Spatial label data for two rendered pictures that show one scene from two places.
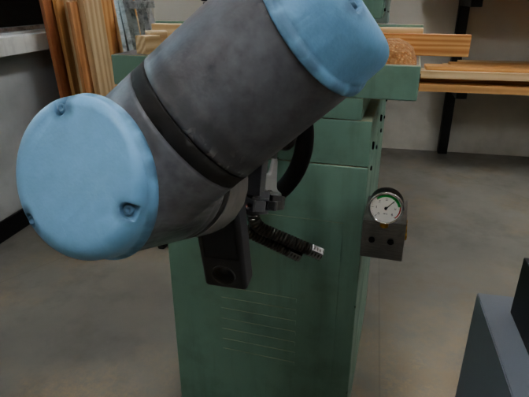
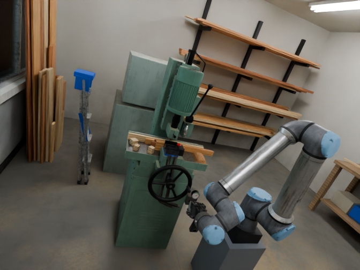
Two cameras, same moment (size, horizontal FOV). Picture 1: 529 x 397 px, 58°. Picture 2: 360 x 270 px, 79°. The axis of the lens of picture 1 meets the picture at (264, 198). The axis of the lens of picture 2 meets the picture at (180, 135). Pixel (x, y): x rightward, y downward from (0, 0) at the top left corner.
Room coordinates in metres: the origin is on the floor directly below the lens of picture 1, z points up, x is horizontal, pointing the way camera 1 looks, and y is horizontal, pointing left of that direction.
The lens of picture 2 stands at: (-0.24, 0.76, 1.62)
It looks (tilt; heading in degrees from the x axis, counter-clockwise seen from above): 21 degrees down; 326
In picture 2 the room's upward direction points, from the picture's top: 18 degrees clockwise
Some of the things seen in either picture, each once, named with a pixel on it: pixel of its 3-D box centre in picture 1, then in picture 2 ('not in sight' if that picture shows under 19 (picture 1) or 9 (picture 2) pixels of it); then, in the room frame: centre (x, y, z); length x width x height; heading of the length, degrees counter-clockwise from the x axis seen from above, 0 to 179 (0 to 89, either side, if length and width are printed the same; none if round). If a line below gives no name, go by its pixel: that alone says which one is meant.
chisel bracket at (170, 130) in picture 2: not in sight; (172, 131); (1.08, -0.04, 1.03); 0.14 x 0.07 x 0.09; 164
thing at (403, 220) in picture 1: (385, 227); (190, 196); (0.85, -0.24, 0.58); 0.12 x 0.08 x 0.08; 164
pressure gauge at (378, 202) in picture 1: (386, 209); (194, 195); (0.79, -0.22, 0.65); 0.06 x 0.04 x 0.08; 74
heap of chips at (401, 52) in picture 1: (392, 49); (199, 156); (0.91, -0.24, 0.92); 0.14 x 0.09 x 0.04; 164
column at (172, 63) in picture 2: not in sight; (171, 104); (1.34, -0.11, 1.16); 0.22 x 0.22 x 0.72; 74
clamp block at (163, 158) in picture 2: not in sight; (170, 158); (0.88, 0.03, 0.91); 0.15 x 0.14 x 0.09; 74
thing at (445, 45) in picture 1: (325, 42); (180, 147); (1.03, -0.13, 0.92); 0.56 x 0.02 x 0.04; 74
